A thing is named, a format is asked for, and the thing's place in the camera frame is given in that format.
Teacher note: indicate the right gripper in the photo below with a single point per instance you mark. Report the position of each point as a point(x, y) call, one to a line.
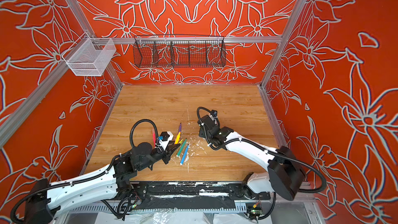
point(202, 132)

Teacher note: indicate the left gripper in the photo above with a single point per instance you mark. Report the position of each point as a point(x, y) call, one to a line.
point(167, 153)

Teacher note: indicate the orange highlighter pen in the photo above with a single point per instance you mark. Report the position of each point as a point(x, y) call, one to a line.
point(177, 138)

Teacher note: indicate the pink highlighter pen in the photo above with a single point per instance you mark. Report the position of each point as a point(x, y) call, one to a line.
point(154, 137)

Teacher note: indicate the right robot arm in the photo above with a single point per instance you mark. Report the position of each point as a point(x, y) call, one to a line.
point(283, 174)

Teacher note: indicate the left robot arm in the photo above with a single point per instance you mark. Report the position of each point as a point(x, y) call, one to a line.
point(46, 201)

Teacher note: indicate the green highlighter pen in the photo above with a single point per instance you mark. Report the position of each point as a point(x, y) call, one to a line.
point(181, 148)

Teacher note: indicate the blue highlighter pen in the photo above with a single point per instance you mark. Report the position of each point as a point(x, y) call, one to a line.
point(184, 155)

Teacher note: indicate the white mesh basket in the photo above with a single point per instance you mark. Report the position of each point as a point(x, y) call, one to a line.
point(89, 56)

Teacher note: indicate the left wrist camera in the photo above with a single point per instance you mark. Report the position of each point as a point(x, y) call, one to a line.
point(163, 141)

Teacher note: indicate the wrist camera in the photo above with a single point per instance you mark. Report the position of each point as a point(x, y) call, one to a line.
point(163, 141)
point(213, 114)

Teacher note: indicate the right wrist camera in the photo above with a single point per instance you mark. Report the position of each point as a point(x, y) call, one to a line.
point(213, 114)

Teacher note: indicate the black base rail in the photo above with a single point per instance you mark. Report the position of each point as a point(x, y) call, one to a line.
point(194, 195)

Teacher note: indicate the black wire basket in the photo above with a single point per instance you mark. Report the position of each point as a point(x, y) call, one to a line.
point(183, 51)

